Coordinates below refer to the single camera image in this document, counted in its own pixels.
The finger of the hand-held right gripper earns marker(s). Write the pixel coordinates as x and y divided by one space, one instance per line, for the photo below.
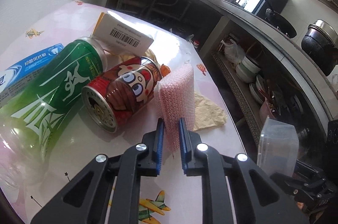
332 133
311 171

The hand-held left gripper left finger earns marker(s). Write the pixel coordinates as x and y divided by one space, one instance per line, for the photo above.
159 150

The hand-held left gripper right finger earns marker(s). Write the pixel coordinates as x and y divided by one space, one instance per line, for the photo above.
183 150

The clear plastic container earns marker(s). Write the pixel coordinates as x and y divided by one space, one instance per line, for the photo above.
277 144

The beige paper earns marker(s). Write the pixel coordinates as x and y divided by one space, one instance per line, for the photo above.
208 113

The pink bubble wrap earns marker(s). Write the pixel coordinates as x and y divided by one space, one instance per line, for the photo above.
177 97

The red drink can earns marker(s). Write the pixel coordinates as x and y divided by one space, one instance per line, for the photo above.
124 89

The white orange medicine box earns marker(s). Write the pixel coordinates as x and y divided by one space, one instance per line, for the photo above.
124 33

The pink printed tablecloth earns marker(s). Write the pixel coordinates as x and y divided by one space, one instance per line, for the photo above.
184 195

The pink basin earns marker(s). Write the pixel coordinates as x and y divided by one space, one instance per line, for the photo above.
265 110

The stack of plates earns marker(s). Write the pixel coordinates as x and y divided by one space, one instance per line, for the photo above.
257 92

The stacked black pots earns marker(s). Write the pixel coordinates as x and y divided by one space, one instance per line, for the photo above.
319 47

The stack of white bowls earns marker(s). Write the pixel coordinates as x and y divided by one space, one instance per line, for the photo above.
247 69

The white plastic bag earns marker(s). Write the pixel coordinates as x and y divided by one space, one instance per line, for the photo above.
233 52

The black wok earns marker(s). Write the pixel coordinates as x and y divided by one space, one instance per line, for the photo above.
284 24

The green plastic bottle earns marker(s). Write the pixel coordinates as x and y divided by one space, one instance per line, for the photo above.
52 86

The grey concrete kitchen counter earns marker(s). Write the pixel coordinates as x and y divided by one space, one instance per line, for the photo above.
253 18

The blue white toothpaste box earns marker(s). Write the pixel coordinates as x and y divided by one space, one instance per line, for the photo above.
23 68

